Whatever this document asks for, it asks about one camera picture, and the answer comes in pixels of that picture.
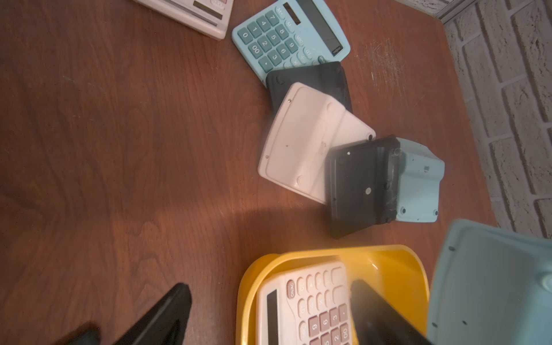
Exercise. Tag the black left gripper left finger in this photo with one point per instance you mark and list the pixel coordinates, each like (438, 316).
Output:
(165, 322)

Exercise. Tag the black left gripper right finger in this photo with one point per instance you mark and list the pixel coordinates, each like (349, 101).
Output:
(377, 322)

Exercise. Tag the large pink calculator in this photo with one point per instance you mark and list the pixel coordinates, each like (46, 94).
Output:
(309, 305)

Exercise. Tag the light blue calculator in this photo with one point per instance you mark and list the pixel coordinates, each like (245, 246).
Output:
(490, 286)

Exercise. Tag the black calculator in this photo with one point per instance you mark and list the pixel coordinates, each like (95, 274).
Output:
(361, 184)

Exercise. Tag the light blue calculator face down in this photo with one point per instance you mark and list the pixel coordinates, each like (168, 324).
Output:
(420, 175)

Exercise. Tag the yellow storage tray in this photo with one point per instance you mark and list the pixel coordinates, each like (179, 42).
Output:
(394, 271)

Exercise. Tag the pink calculator face down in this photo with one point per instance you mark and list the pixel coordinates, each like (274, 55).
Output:
(308, 124)

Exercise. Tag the black calculator face down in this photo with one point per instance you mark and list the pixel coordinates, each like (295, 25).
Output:
(328, 78)

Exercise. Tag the teal calculator keys up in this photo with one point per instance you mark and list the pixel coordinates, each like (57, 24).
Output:
(290, 34)

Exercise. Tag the small pink calculator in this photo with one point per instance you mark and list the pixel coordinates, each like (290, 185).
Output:
(209, 17)

